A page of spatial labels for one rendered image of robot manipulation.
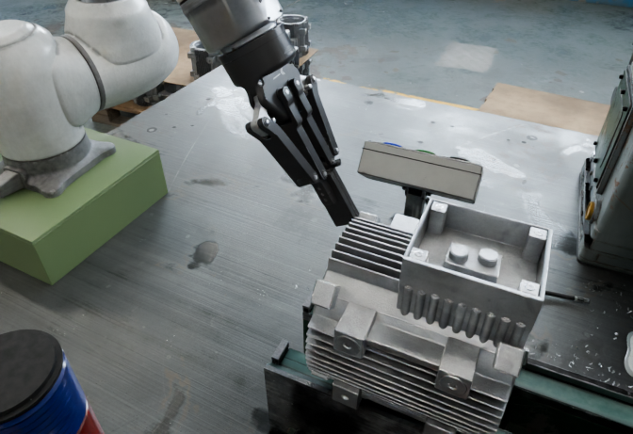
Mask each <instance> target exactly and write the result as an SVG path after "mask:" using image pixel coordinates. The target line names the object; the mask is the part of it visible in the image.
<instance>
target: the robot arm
mask: <svg viewBox="0 0 633 434"><path fill-rule="evenodd" d="M176 1H177V2H178V4H179V5H180V6H181V8H182V11H183V13H184V15H185V16H186V17H187V19H188V20H189V22H190V24H191V25H192V27H193V29H194V31H195V32H196V34H197V36H198V37H199V39H200V41H201V43H202V44H203V47H204V48H205V50H206V52H207V53H209V54H214V53H216V52H217V51H219V50H221V52H222V53H223V55H222V56H220V57H219V61H220V62H221V64H222V66H223V68H224V69H225V71H226V72H227V74H228V75H229V77H230V79H231V80H232V82H233V84H234V85H235V86H236V87H238V88H243V89H245V90H246V92H247V95H248V98H249V103H250V105H251V107H252V109H253V110H254V111H253V117H252V121H250V122H248V123H246V125H245V129H246V131H247V133H248V134H250V135H251V136H253V137H255V138H256V139H258V140H259V141H260V142H261V143H262V144H263V145H264V146H265V148H266V149H267V150H268V151H269V153H270V154H271V155H272V156H273V158H274V159H275V160H276V161H277V162H278V164H279V165H280V166H281V167H282V168H283V170H284V171H285V172H286V173H287V175H288V176H289V177H290V178H291V179H292V181H293V182H294V183H295V184H296V185H297V186H298V187H301V186H305V185H311V186H312V187H313V188H314V190H315V192H316V193H317V195H318V197H319V199H320V200H321V202H322V204H323V205H324V206H325V208H326V210H327V211H328V213H329V215H330V217H331V219H332V220H333V223H334V225H335V226H336V227H338V226H344V225H349V223H350V222H351V220H352V219H354V218H355V217H358V216H359V212H358V210H357V208H356V206H355V204H354V202H353V200H352V198H351V197H350V195H349V193H348V191H347V189H346V187H345V185H344V183H343V182H342V180H341V178H340V176H339V174H338V172H337V170H336V168H335V167H339V166H341V159H340V158H339V159H334V158H335V156H336V155H338V154H339V149H338V146H337V143H336V141H335V138H334V135H333V130H332V128H331V126H330V123H329V120H328V118H327V115H326V112H325V109H324V107H323V104H322V102H321V99H320V97H319V94H318V88H317V79H316V77H315V76H314V75H313V74H310V75H307V76H302V75H300V72H299V71H298V69H297V68H296V67H295V66H294V65H293V64H292V62H291V60H292V59H293V58H294V57H295V56H296V49H295V47H294V45H293V43H292V41H291V40H290V38H289V37H288V35H287V33H286V31H285V29H284V26H283V24H282V23H280V24H275V22H274V20H275V19H277V18H279V17H280V16H281V15H282V14H283V9H282V7H281V5H280V3H279V1H278V0H176ZM64 32H65V34H64V35H61V36H58V37H53V36H52V34H51V33H50V32H49V31H48V30H47V29H45V28H43V27H42V26H40V25H38V24H34V23H30V22H25V21H21V20H5V21H0V153H1V156H2V158H3V160H2V161H0V198H4V197H5V196H7V195H9V194H11V193H14V192H16V191H18V190H20V189H22V188H24V189H28V190H31V191H35V192H38V193H41V194H42V195H43V196H44V197H45V198H48V199H52V198H55V197H58V196H59V195H61V194H62V193H63V192H64V190H65V189H66V188H67V187H68V186H69V185H70V184H71V183H73V182H74V181H75V180H77V179H78V178H79V177H81V176H82V175H83V174H85V173H86V172H87V171H89V170H90V169H91V168H93V167H94V166H95V165H97V164H98V163H99V162H101V161H102V160H103V159H105V158H107V157H109V156H110V155H112V154H114V153H115V152H116V147H115V145H114V144H113V143H111V142H103V141H96V140H92V139H89V138H88V135H87V133H86V131H85V129H84V125H83V124H85V123H86V122H87V121H88V120H89V119H90V118H91V117H93V116H94V115H95V114H96V113H97V112H98V111H101V110H104V109H107V108H110V107H113V106H116V105H118V104H123V103H125V102H128V101H130V100H132V99H134V98H137V97H138V96H140V95H142V94H144V93H146V92H147V91H149V90H151V89H153V88H155V87H156V86H158V85H159V84H160V83H161V82H163V81H164V80H165V79H166V78H167V77H168V76H169V75H170V74H171V72H172V71H173V70H174V68H175V67H176V65H177V62H178V56H179V45H178V41H177V39H176V36H175V34H174V32H173V31H172V29H171V27H170V25H169V23H168V22H167V21H166V20H165V19H164V18H163V17H161V16H160V15H159V14H157V13H156V12H154V11H152V10H150V8H149V6H148V3H147V1H146V0H68V2H67V4H66V7H65V25H64ZM328 146H329V147H328Z"/></svg>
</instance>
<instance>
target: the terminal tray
mask: <svg viewBox="0 0 633 434"><path fill-rule="evenodd" d="M436 204H441V205H443V206H444V208H443V209H441V210H439V209H436V208H435V205H436ZM537 230H538V231H542V232H543V233H544V235H543V236H538V235H536V234H535V233H534V232H535V231H537ZM552 234H553V230H551V229H548V228H545V227H541V226H537V225H533V224H529V223H526V222H523V221H519V220H515V219H511V218H507V217H501V216H498V215H494V214H490V213H486V212H482V211H479V210H475V209H471V208H468V207H464V206H460V205H457V204H453V203H449V202H445V201H439V200H436V199H430V201H429V203H428V205H427V207H426V209H425V211H424V214H423V216H422V218H421V219H420V221H419V223H418V225H417V228H416V230H415V232H414V235H413V237H412V239H411V242H410V244H409V246H408V248H407V249H406V251H405V253H404V255H403V258H402V263H401V270H400V276H399V282H398V300H397V308H398V309H401V314H402V315H404V316H405V315H407V314H408V313H413V314H414V319H415V320H419V319H420V318H421V316H422V317H425V318H426V322H427V324H429V325H431V324H433V322H434V321H436V322H439V327H440V328H441V329H442V330H443V329H445V328H446V327H447V326H450V327H452V331H453V332H454V333H456V334H457V333H459V332H460V331H461V330H463V331H465V335H466V337H467V338H470V339H471V338H473V336H474V334H475V335H477V336H479V340H480V341H481V342H482V343H483V344H484V343H486V342H487V341H488V340H491V341H493V344H494V347H497V346H498V343H499V342H500V341H502V342H506V343H509V344H511V345H513V346H519V347H522V348H524V347H525V344H526V342H527V339H528V336H529V334H530V333H531V332H532V329H533V327H534V324H535V322H536V320H537V317H538V315H539V312H540V310H541V308H542V306H543V303H544V293H545V286H546V279H547V271H548V264H549V256H550V250H551V242H552ZM416 250H420V251H422V252H423V253H424V255H423V256H422V257H416V256H415V255H414V252H415V251H416ZM527 283H531V284H533V285H534V286H535V290H534V291H528V289H526V287H525V285H526V284H527Z"/></svg>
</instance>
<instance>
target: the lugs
mask: <svg viewBox="0 0 633 434"><path fill-rule="evenodd" d="M358 217H360V218H363V219H366V220H370V221H373V222H377V223H380V221H381V219H380V218H379V217H378V216H376V215H372V214H369V213H366V212H362V211H361V212H360V214H359V216H358ZM340 289H341V286H340V285H338V284H335V283H332V282H329V281H324V280H317V281H316V285H315V288H314V291H313V294H312V297H311V300H310V302H311V303H312V304H314V305H317V306H319V307H322V308H324V309H327V310H331V309H334V308H335V304H336V301H337V298H338V295H339V292H340ZM525 354H526V351H525V350H524V349H523V348H522V347H519V346H513V345H511V344H509V343H506V342H502V341H500V342H499V343H498V346H497V348H496V352H495V357H494V361H493V368H494V370H496V371H498V372H501V373H504V374H506V375H509V376H512V377H515V378H519V375H520V371H521V368H522V364H523V360H524V358H525ZM311 374H312V375H315V376H317V377H319V378H323V379H326V380H328V379H330V378H327V377H325V376H322V375H320V374H319V373H316V372H314V371H311Z"/></svg>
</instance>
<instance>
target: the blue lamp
mask: <svg viewBox="0 0 633 434"><path fill-rule="evenodd" d="M63 359H64V360H63V366H62V369H61V372H60V375H59V377H58V379H57V381H56V383H55V385H54V386H53V388H52V389H51V391H50V392H49V393H48V394H47V395H46V396H45V397H44V398H43V399H42V401H41V402H40V403H39V404H37V405H36V406H35V407H34V408H32V409H31V410H29V411H28V412H26V413H25V414H23V415H21V416H19V417H18V418H16V419H14V420H11V421H9V422H7V423H4V424H2V425H0V434H76V432H77V431H78V429H79V427H80V426H81V424H82V422H83V420H84V417H85V413H86V407H87V401H86V397H85V393H84V391H83V389H82V387H81V385H80V384H79V381H78V379H77V378H76V376H75V374H74V372H73V369H72V368H71V366H70V364H69V362H68V360H67V358H66V356H65V354H64V352H63Z"/></svg>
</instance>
